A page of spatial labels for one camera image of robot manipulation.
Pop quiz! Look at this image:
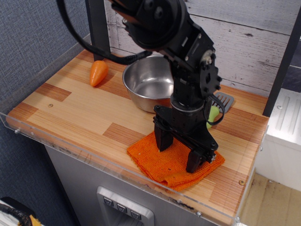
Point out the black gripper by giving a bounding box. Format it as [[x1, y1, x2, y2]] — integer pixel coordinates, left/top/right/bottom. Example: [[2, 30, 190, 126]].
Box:
[[154, 101, 218, 173]]

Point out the orange towel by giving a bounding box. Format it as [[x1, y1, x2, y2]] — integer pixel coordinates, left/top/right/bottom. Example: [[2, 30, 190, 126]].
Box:
[[127, 132, 225, 191]]

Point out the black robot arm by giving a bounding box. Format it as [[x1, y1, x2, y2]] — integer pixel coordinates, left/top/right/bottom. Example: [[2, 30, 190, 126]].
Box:
[[111, 0, 222, 173]]

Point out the stainless steel bowl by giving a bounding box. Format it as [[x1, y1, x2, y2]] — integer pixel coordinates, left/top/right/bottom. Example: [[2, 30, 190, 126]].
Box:
[[122, 55, 174, 113]]

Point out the silver dispenser button panel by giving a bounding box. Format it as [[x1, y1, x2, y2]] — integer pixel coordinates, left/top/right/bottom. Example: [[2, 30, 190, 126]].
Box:
[[96, 186, 155, 226]]

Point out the white toy sink unit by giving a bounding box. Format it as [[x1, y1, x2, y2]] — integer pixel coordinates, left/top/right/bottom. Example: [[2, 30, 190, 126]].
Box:
[[254, 89, 301, 191]]

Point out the grey toy fridge cabinet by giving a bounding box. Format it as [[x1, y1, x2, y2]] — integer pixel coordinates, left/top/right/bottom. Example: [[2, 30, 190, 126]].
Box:
[[44, 145, 212, 226]]

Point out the orange toy carrot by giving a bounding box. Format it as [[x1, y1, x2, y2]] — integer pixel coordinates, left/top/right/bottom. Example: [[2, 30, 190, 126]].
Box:
[[90, 60, 109, 87]]

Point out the clear acrylic table guard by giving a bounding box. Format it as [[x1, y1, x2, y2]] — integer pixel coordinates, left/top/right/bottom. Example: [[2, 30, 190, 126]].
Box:
[[0, 33, 268, 226]]

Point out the green handled grey spatula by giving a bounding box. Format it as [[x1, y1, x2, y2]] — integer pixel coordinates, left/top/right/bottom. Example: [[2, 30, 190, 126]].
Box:
[[206, 92, 234, 129]]

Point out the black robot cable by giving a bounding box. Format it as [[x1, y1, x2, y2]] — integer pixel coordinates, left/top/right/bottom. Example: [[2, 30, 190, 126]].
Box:
[[55, 0, 153, 66]]

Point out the dark right frame post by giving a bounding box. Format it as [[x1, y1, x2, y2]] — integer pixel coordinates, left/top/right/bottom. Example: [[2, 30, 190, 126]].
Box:
[[262, 0, 301, 117]]

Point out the dark frame post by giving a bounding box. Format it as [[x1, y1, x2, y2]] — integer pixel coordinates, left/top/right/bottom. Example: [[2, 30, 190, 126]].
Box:
[[85, 0, 111, 53], [262, 0, 301, 117]]

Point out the dark left frame post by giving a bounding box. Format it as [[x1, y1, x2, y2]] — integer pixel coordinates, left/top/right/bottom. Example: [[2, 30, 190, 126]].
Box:
[[85, 0, 111, 53]]

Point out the black braided hose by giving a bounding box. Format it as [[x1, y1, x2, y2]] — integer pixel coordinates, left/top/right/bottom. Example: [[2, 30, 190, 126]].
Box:
[[0, 203, 32, 226]]

